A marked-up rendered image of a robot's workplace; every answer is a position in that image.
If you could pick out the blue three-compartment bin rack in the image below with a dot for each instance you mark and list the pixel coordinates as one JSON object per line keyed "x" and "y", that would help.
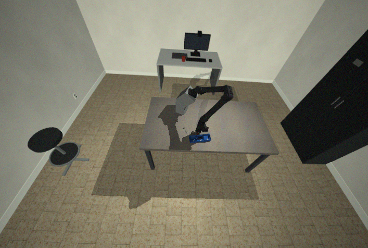
{"x": 194, "y": 138}

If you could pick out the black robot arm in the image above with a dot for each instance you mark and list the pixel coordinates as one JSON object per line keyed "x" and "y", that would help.
{"x": 226, "y": 97}

